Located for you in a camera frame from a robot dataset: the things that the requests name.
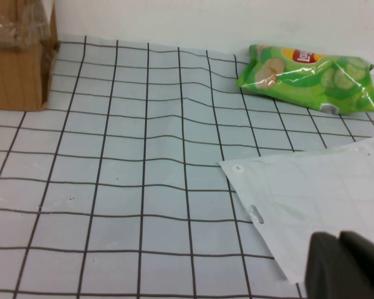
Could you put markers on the green Lay's cucumber chip bag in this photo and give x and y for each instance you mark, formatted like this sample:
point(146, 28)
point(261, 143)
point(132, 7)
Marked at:
point(299, 82)

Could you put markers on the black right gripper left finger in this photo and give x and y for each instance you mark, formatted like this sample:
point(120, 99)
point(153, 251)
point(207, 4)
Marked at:
point(327, 274)

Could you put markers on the white black-grid tablecloth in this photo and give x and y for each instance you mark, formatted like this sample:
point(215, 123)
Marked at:
point(127, 187)

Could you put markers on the taped brown cardboard box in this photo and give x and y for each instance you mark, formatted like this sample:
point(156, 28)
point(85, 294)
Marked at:
point(12, 84)

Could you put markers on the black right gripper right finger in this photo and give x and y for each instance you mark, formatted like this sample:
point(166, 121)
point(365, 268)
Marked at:
point(371, 264)

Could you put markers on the white plastic zip bag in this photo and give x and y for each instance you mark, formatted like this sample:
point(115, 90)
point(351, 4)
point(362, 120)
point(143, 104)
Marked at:
point(314, 193)

